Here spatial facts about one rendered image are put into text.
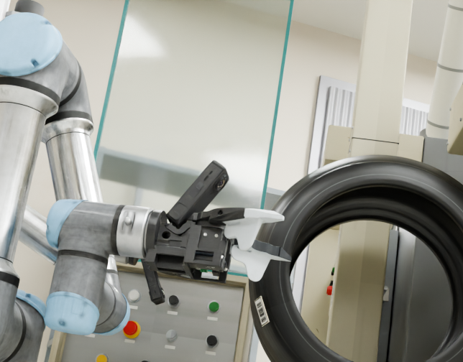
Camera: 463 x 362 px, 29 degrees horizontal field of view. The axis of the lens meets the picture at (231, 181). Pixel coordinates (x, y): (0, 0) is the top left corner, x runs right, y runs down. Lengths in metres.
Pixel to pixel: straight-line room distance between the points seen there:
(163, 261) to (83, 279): 0.12
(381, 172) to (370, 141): 0.46
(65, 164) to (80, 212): 0.19
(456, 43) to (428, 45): 3.30
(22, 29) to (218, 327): 1.45
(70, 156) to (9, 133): 0.14
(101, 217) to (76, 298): 0.12
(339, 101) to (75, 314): 4.88
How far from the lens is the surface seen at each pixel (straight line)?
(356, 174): 2.08
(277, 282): 2.00
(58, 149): 1.51
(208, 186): 1.31
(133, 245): 1.30
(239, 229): 1.25
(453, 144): 2.48
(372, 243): 2.46
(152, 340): 2.69
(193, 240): 1.27
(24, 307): 1.45
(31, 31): 1.43
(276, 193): 4.96
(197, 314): 2.69
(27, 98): 1.41
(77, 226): 1.32
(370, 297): 2.42
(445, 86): 3.11
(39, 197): 5.41
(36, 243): 2.01
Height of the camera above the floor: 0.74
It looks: 17 degrees up
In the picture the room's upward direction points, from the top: 9 degrees clockwise
